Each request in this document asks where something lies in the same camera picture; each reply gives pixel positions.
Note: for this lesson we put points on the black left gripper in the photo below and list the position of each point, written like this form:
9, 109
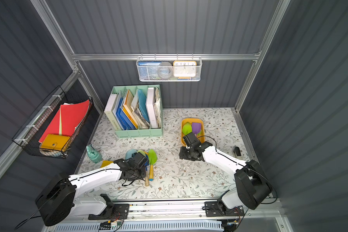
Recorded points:
140, 171

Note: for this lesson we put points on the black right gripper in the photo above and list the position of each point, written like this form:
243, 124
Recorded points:
187, 153

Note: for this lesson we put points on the green shovel yellow handle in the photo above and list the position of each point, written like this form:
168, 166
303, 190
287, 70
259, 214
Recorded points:
187, 128

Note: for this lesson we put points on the purple shovel pink handle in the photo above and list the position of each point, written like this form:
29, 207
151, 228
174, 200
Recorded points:
196, 128

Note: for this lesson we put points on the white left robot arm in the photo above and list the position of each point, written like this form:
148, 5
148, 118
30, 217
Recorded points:
61, 198

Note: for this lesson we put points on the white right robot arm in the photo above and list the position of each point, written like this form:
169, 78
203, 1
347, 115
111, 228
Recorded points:
252, 187

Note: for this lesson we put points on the yellow plastic storage box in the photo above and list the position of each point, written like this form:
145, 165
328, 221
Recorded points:
200, 136

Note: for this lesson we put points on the blue box in basket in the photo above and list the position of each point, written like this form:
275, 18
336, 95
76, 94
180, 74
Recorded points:
148, 70

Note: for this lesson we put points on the teal toy scoop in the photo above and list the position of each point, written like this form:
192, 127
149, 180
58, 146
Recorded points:
130, 153

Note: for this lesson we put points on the yellow toy piece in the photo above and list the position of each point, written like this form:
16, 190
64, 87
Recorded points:
106, 163

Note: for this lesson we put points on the green spray bottle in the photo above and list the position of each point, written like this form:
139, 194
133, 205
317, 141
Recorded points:
93, 154

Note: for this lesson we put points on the black stapler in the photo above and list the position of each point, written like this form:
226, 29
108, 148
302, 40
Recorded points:
237, 151

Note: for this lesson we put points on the green desktop file organizer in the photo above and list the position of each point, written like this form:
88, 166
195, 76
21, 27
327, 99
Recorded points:
135, 111

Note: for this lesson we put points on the yellow wallet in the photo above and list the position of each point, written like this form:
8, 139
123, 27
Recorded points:
55, 142

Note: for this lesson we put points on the yellow white alarm clock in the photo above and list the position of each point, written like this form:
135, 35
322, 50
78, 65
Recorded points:
184, 69

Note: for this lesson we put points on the red paper folder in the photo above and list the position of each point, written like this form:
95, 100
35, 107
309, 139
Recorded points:
67, 119

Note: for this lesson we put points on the grey tape roll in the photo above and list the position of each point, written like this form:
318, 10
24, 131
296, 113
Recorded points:
165, 70

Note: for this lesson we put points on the wooden handle toy tool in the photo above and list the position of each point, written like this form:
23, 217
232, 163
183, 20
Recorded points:
146, 181

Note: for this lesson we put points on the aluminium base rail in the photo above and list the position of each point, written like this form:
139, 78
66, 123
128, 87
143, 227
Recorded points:
170, 210

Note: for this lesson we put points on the white wire wall basket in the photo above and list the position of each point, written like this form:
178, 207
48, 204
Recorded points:
171, 59

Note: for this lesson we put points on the black wire side basket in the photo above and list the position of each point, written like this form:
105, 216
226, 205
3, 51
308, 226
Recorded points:
28, 136

